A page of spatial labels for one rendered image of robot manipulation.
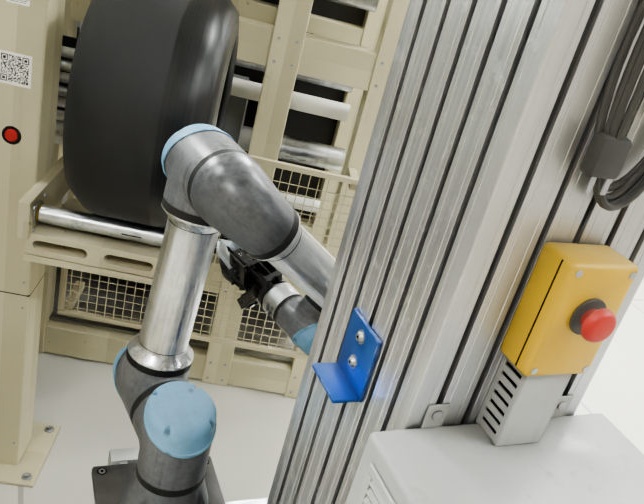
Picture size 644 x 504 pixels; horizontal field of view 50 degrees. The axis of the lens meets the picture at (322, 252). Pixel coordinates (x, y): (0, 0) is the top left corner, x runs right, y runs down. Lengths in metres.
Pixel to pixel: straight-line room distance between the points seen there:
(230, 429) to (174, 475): 1.40
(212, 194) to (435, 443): 0.46
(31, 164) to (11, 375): 0.65
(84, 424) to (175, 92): 1.38
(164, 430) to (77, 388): 1.55
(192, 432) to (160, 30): 0.83
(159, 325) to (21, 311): 0.89
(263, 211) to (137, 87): 0.60
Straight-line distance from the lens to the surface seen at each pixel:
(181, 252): 1.11
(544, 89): 0.63
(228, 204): 0.97
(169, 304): 1.16
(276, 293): 1.37
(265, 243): 0.98
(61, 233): 1.79
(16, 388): 2.19
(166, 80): 1.49
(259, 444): 2.55
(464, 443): 0.79
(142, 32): 1.53
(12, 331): 2.07
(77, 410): 2.58
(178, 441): 1.13
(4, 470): 2.37
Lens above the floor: 1.69
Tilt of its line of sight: 25 degrees down
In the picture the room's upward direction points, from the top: 15 degrees clockwise
